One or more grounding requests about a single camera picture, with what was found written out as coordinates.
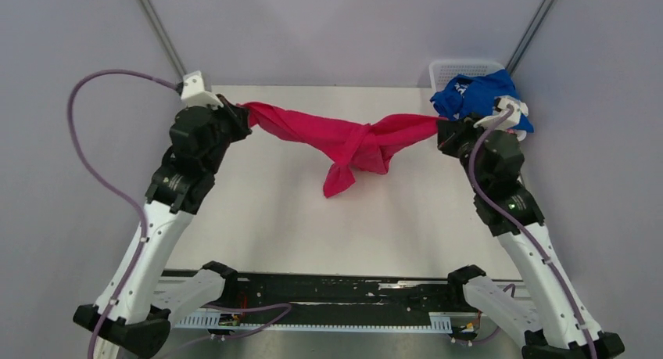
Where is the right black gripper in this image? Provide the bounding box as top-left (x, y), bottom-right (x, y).
top-left (435, 112), bottom-right (494, 193)

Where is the magenta t shirt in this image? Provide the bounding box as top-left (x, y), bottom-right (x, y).
top-left (242, 102), bottom-right (441, 198)

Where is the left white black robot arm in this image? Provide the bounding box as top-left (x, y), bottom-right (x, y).
top-left (73, 95), bottom-right (251, 358)

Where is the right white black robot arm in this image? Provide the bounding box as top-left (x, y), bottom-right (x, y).
top-left (437, 119), bottom-right (625, 358)

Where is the blue t shirt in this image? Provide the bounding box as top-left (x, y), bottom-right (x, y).
top-left (430, 69), bottom-right (521, 121)

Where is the white plastic laundry basket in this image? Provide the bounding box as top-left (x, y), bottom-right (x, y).
top-left (428, 59), bottom-right (504, 92)

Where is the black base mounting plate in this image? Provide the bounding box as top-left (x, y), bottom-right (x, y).
top-left (214, 272), bottom-right (478, 327)

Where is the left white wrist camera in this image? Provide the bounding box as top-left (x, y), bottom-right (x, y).
top-left (180, 70), bottom-right (224, 109)

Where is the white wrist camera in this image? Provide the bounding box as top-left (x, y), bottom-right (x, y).
top-left (180, 70), bottom-right (224, 109)
top-left (473, 95), bottom-right (529, 131)

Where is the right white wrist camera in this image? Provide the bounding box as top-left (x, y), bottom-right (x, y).
top-left (473, 95), bottom-right (529, 131)

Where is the aluminium frame rail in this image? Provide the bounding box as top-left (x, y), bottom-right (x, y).
top-left (148, 273), bottom-right (465, 324)

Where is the white slotted cable duct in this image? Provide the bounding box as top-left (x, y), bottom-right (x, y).
top-left (175, 312), bottom-right (453, 334)

